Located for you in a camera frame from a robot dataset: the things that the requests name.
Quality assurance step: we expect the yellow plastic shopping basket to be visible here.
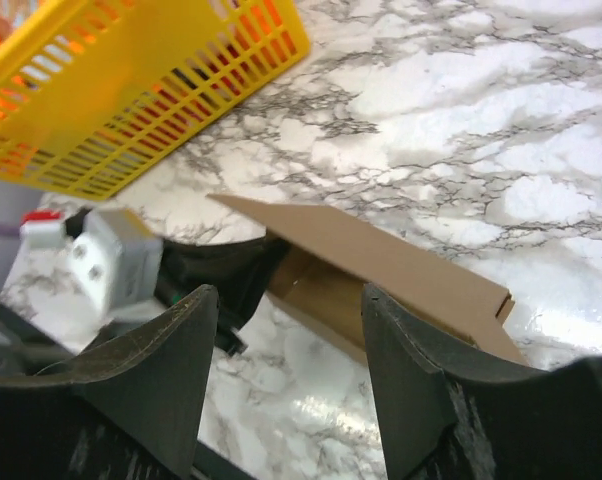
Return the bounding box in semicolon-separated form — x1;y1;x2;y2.
0;1;310;200

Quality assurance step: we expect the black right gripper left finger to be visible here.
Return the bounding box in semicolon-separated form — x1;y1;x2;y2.
0;285;219;479

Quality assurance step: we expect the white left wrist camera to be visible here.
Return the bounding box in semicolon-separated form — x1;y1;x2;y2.
19;207;165;321

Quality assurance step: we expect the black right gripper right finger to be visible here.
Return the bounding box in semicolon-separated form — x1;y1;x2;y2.
362;285;602;479

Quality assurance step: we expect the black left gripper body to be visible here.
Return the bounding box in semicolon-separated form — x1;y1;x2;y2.
155;236;291;355

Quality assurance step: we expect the brown cardboard box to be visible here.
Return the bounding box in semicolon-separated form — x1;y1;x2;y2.
211;194;526;364

